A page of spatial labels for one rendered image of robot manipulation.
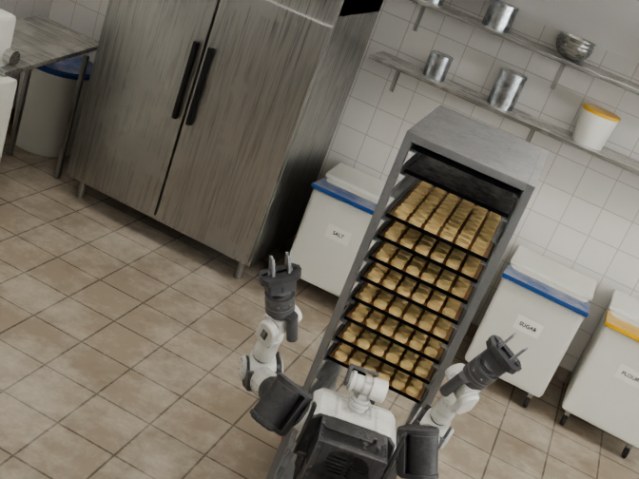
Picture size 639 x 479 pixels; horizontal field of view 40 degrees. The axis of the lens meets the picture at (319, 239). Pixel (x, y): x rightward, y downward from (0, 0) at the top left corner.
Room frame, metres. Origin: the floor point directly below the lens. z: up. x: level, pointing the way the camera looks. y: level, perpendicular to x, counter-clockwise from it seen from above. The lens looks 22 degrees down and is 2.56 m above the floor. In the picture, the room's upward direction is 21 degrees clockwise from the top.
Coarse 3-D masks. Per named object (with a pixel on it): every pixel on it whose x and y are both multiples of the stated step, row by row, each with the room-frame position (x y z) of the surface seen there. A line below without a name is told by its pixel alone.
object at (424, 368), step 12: (348, 324) 3.19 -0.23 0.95; (348, 336) 3.05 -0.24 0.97; (360, 336) 3.12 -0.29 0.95; (372, 336) 3.12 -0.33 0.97; (372, 348) 3.04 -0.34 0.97; (384, 348) 3.08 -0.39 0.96; (396, 348) 3.10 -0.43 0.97; (396, 360) 3.01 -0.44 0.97; (408, 360) 3.04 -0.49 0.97; (420, 360) 3.12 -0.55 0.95; (420, 372) 2.99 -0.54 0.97; (432, 372) 3.06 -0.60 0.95
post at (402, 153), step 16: (400, 160) 3.02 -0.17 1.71; (384, 192) 3.02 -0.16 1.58; (384, 208) 3.03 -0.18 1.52; (368, 240) 3.02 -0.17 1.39; (352, 272) 3.02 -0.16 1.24; (352, 288) 3.04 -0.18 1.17; (336, 320) 3.02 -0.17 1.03; (320, 352) 3.02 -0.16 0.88; (304, 384) 3.02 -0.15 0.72; (288, 432) 3.02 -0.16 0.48; (272, 464) 3.02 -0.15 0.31
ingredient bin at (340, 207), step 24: (336, 168) 5.62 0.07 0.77; (312, 192) 5.21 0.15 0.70; (336, 192) 5.18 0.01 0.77; (360, 192) 5.42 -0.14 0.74; (312, 216) 5.19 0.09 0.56; (336, 216) 5.16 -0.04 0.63; (360, 216) 5.14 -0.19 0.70; (312, 240) 5.18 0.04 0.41; (336, 240) 5.15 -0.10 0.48; (360, 240) 5.12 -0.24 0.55; (312, 264) 5.17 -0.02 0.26; (336, 264) 5.14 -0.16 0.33; (336, 288) 5.13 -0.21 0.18
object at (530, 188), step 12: (528, 192) 2.94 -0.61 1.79; (516, 216) 2.94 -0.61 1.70; (504, 240) 2.94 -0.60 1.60; (504, 252) 2.93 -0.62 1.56; (492, 264) 2.94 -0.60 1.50; (492, 276) 2.93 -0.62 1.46; (480, 288) 2.94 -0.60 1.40; (480, 300) 2.93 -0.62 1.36; (468, 312) 2.94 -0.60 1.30; (468, 324) 2.93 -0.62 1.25; (456, 336) 2.94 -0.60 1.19; (456, 348) 2.93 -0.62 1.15; (444, 360) 2.94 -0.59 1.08; (444, 372) 2.93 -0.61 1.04; (432, 384) 2.94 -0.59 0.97; (432, 396) 2.93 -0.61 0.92; (396, 468) 2.94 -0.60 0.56
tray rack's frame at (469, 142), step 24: (432, 120) 3.32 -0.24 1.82; (456, 120) 3.48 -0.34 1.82; (432, 144) 3.00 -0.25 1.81; (456, 144) 3.10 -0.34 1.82; (480, 144) 3.23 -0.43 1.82; (504, 144) 3.37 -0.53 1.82; (528, 144) 3.53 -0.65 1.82; (480, 168) 2.97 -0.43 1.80; (504, 168) 3.02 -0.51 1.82; (528, 168) 3.15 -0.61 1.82
